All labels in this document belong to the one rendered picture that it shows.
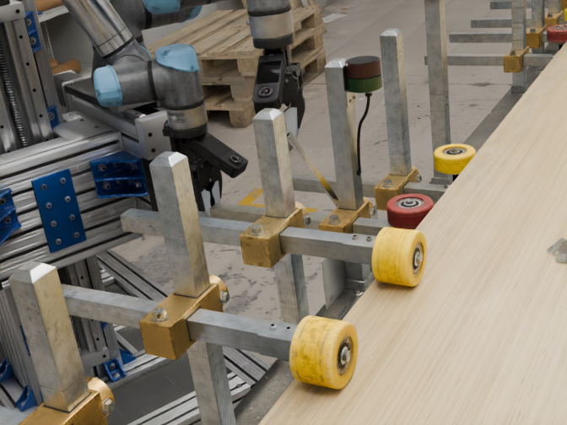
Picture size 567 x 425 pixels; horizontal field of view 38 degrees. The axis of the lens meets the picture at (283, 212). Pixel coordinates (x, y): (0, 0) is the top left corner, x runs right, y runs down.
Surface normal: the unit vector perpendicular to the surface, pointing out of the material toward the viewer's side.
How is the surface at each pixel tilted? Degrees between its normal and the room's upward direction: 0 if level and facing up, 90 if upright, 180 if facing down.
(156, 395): 0
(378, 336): 0
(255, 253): 90
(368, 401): 0
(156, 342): 90
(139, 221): 90
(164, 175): 90
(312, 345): 48
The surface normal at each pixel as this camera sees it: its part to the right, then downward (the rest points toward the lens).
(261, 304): -0.12, -0.91
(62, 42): -0.41, 0.42
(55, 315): 0.88, 0.09
